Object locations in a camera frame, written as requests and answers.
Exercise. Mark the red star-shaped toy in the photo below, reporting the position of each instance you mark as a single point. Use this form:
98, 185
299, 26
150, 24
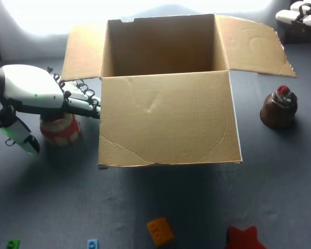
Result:
245, 240

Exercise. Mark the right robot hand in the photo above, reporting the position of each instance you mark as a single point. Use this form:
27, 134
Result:
300, 14

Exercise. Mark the cardboard box with flaps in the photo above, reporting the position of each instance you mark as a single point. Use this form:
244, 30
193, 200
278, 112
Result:
171, 119

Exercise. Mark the chocolate cake with raspberry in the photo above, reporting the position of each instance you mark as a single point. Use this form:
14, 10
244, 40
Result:
278, 111

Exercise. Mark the orange toy brick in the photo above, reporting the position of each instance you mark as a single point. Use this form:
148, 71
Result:
160, 232

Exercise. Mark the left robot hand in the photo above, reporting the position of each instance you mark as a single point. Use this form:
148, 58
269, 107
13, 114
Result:
31, 85

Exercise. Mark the red and cream strawberry cake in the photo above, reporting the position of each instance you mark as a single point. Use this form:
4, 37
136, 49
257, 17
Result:
64, 132

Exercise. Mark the small green toy brick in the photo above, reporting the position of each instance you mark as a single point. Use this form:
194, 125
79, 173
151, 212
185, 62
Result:
13, 244

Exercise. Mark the small blue toy brick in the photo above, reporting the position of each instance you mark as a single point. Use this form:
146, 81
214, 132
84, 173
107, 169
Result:
92, 244

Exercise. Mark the grey table cloth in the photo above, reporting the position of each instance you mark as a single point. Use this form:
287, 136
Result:
67, 194

